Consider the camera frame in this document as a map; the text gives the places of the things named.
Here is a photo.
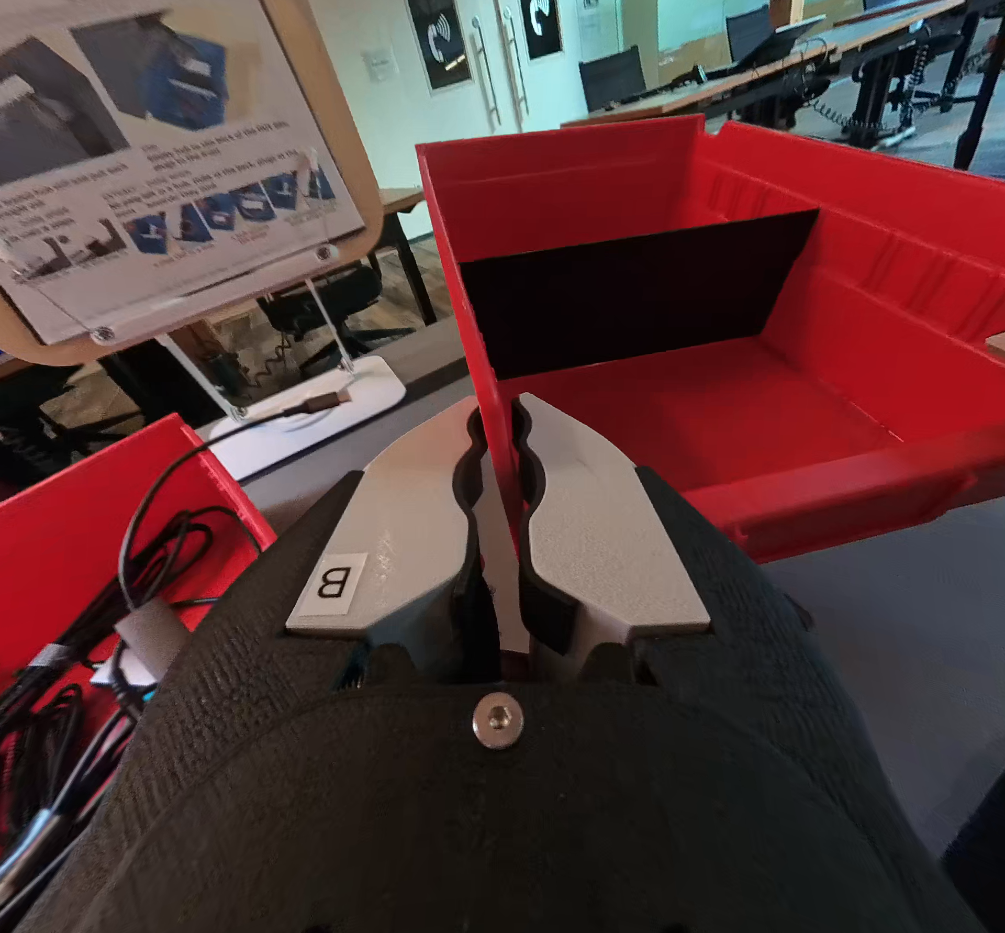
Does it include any pile of black cables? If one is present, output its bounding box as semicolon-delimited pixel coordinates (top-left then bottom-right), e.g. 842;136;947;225
0;509;264;903

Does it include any black bin divider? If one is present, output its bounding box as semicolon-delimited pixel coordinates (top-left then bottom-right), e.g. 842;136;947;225
457;208;820;382

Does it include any long wooden office desk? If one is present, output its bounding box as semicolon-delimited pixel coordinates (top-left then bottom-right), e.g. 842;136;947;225
561;0;1005;164

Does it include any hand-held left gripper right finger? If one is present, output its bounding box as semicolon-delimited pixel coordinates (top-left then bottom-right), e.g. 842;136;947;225
510;393;712;655

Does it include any open laptop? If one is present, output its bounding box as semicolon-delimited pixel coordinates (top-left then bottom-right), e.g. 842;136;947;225
734;16;825;70

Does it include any white display stand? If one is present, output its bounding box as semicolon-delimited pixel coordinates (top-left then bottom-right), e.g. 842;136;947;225
94;242;407;481

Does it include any instruction poster on stand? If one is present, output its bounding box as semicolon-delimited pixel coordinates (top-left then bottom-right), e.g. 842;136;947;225
0;0;386;369

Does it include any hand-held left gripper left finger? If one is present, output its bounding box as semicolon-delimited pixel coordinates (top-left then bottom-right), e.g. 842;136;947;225
284;396;484;647

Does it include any black phone sign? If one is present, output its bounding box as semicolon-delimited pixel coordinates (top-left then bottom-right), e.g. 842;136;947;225
512;0;564;61
400;0;474;92

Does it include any red plastic bin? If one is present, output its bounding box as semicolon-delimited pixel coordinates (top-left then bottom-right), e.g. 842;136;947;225
415;115;1005;671
0;413;277;933

